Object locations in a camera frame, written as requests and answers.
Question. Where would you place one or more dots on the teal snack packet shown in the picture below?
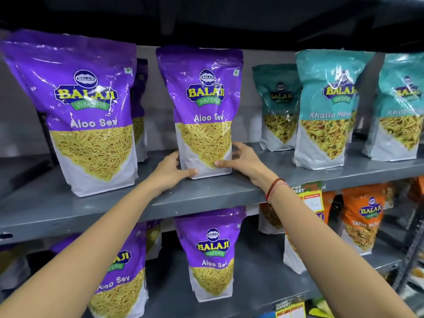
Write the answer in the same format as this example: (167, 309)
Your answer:
(399, 112)
(276, 109)
(326, 112)

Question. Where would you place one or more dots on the large purple snack packet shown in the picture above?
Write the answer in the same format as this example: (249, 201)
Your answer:
(86, 105)

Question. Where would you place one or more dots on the yellow shelf price tag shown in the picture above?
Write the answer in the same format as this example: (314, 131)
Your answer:
(291, 309)
(309, 195)

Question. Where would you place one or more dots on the person's right forearm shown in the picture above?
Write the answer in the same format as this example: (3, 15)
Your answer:
(328, 251)

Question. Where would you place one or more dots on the person's right hand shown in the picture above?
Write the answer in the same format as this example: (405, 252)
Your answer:
(246, 165)

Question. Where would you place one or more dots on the person's left thumb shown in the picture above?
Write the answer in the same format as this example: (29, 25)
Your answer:
(190, 174)

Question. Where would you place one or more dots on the perforated metal shelf upright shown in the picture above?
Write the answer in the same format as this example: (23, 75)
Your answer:
(409, 248)

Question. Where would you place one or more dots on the person's left hand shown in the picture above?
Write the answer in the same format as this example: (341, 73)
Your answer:
(172, 173)

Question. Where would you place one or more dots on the person's left forearm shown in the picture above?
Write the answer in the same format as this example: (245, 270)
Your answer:
(89, 251)

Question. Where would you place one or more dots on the green snack packet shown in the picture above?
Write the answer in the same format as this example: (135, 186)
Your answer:
(321, 309)

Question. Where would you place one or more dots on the orange snack packet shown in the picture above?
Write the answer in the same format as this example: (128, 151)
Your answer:
(294, 254)
(270, 216)
(417, 190)
(364, 215)

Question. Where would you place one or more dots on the dark metal shelf board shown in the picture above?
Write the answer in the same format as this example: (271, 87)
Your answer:
(212, 19)

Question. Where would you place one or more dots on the person's right thumb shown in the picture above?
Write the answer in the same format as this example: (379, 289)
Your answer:
(222, 163)

